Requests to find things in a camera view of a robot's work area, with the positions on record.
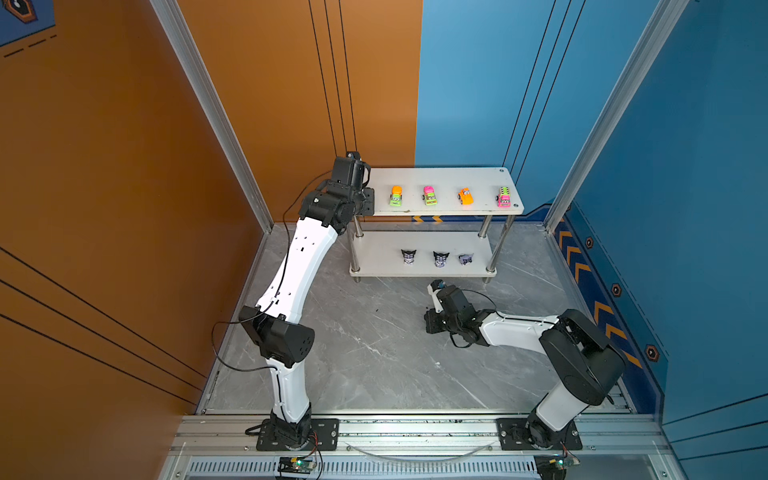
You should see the black purple bat toy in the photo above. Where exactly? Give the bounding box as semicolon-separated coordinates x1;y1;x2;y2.
433;251;450;268

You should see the orange green toy car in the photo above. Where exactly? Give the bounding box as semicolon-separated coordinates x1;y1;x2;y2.
389;185;403;207

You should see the pink green toy truck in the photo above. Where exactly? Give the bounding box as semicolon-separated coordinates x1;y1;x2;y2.
422;186;438;206

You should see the orange round toy car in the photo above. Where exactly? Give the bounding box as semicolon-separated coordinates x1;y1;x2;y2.
458;188;474;206

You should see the green pink toy car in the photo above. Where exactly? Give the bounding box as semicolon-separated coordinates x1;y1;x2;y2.
496;186;512;208

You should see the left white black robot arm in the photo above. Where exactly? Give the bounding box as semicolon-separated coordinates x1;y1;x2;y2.
239;151;374;435

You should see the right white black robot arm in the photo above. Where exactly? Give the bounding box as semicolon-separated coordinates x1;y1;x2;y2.
424;280;627;449

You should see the white two-tier shelf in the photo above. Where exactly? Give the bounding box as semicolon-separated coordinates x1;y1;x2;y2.
350;167;524;282

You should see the right circuit board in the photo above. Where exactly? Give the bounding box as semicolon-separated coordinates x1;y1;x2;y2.
534;454;581;480

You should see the circuit board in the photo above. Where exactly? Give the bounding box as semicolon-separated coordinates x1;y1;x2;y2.
534;454;581;480
277;457;317;477

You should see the left circuit board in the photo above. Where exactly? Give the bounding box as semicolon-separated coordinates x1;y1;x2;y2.
277;457;317;477

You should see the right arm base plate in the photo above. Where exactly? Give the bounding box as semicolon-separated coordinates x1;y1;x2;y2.
495;417;583;451

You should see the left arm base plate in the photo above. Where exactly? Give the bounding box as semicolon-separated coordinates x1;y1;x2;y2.
256;417;340;453

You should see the left aluminium corner post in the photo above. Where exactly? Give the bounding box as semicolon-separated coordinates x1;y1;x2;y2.
149;0;274;233

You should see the aluminium corner post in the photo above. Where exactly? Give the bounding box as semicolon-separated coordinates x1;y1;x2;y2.
149;0;274;233
543;0;689;234

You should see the aluminium front rail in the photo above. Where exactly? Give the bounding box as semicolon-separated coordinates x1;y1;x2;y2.
159;411;686;479

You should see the right aluminium corner post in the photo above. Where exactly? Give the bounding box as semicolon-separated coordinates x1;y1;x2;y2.
543;0;689;234

